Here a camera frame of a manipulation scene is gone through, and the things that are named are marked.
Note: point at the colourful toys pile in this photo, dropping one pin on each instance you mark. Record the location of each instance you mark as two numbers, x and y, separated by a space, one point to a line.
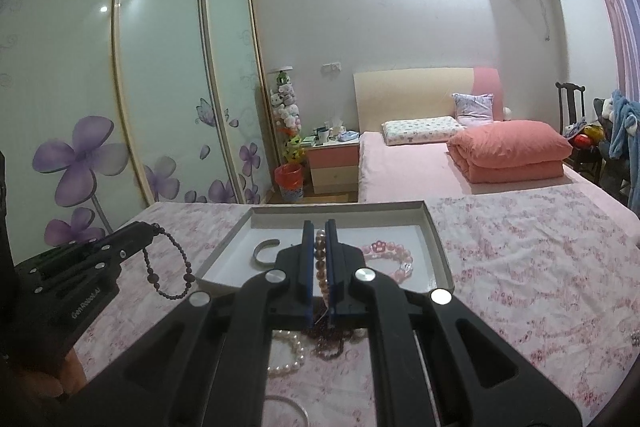
585 137

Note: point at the pink and cream nightstand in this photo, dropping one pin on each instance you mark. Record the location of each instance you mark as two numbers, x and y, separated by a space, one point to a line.
332 167

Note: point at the pink curtain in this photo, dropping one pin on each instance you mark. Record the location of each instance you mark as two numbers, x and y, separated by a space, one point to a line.
617 7

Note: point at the small white plush toy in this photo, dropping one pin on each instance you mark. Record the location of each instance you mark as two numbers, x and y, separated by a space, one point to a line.
507 113

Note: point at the thin silver bangle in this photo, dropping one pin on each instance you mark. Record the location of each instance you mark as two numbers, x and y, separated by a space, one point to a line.
301 408

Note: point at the small silver ornament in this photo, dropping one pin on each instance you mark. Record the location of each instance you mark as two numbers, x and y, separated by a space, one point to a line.
635 338

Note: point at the person's left hand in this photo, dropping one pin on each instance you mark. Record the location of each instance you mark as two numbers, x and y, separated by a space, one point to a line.
75 372

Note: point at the blue cloth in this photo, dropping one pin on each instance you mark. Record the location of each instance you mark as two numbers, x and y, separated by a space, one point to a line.
348 136

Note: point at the white printed pillow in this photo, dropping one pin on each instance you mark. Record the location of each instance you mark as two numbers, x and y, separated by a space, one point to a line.
420 132

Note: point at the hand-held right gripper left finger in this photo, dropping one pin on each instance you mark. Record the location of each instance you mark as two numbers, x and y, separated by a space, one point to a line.
308 267

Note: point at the grey cardboard jewelry box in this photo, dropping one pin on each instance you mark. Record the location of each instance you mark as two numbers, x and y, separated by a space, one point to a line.
385 227

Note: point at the white wall socket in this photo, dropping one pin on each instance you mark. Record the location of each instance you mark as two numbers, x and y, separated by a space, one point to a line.
331 67

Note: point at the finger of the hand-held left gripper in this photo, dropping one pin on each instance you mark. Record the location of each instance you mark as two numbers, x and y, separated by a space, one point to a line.
117 237
120 254

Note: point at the floral pink bedsheet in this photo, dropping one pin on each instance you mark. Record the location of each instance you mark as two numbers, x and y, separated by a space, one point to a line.
525 282

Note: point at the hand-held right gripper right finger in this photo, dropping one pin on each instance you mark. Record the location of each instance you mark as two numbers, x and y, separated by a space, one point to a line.
331 267

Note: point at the floral glass sliding wardrobe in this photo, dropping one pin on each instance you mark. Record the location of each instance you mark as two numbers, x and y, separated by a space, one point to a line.
160 57

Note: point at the folded pink quilt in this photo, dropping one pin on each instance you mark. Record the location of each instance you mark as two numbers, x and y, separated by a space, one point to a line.
510 152

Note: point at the blue fleece garment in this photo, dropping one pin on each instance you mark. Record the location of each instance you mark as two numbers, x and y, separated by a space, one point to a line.
622 127

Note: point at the bin with orange bag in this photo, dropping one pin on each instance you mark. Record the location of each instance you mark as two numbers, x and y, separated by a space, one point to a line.
289 182

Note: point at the white air conditioner pipe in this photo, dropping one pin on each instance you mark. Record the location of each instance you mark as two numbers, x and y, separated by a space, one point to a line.
546 7

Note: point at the cream and pink headboard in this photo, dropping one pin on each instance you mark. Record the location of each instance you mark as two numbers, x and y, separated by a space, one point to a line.
400 97

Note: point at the tissue box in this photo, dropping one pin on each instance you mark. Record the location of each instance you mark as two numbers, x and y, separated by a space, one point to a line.
337 128

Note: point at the green book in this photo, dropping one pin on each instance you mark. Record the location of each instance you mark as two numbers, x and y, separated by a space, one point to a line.
307 140

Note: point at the silver cuff bangle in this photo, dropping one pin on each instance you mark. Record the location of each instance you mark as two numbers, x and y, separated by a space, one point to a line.
256 253

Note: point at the hanging stack of plush toys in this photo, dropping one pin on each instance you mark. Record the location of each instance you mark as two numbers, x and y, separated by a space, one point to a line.
287 112

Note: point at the dark wooden chair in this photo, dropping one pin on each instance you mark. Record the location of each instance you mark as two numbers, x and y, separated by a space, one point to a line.
570 107

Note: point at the pink bed sheet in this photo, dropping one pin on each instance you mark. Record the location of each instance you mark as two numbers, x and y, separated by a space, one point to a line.
400 172

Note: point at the dark armchair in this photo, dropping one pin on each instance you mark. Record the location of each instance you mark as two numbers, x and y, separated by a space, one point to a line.
602 142

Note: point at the purple patterned pillow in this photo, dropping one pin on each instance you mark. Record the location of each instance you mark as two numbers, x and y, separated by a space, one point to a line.
475 109

